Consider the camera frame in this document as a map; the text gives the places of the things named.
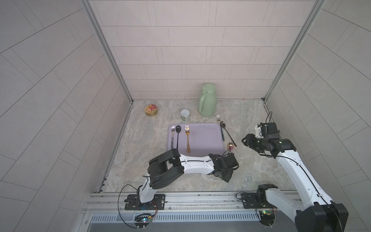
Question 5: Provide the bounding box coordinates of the iridescent rainbow spoon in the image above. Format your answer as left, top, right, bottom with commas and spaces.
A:
223, 143, 234, 156

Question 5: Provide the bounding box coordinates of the lilac rectangular tray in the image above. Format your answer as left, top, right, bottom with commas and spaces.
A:
166, 123, 227, 157

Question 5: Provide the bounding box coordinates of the gold fork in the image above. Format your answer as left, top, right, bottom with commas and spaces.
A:
185, 125, 191, 154

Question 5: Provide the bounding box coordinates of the black spoon long handle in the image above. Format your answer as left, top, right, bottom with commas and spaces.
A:
175, 125, 181, 149

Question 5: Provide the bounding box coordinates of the silver fork patterned handle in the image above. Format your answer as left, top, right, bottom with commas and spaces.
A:
171, 126, 175, 149

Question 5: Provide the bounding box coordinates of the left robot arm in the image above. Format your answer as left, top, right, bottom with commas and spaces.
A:
138, 149, 239, 204

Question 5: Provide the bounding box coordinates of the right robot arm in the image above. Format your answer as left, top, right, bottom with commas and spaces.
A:
242, 134, 349, 232

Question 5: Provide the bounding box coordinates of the black spoon near jug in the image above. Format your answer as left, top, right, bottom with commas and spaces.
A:
220, 121, 237, 147

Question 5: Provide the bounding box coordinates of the right controller board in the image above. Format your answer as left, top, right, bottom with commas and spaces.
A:
256, 209, 276, 227

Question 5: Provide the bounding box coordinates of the controller board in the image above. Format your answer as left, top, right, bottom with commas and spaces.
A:
134, 213, 155, 223
256, 209, 276, 227

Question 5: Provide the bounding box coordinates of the green thermos jug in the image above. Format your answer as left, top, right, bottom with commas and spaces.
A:
198, 83, 217, 117

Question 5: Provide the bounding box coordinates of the small white lidded cup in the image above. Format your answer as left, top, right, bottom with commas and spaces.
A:
180, 109, 190, 121

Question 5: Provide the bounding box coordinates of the round gold candy tin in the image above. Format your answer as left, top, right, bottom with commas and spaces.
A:
144, 104, 158, 117

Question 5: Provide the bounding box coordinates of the left controller board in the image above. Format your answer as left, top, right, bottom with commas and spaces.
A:
134, 213, 155, 223

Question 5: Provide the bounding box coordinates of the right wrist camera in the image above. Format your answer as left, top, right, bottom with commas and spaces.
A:
255, 122, 280, 139

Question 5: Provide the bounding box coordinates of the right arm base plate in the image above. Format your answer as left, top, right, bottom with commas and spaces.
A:
241, 192, 273, 209

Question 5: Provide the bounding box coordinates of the silver fork green handle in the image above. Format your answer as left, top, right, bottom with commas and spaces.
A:
216, 115, 225, 141

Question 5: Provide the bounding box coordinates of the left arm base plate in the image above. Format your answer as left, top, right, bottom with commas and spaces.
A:
124, 193, 166, 211

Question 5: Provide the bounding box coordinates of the black left base cable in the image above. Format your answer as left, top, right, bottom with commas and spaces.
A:
117, 184, 140, 230

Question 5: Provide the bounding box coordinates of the aluminium mounting rail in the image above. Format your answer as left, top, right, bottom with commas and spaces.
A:
81, 189, 305, 215

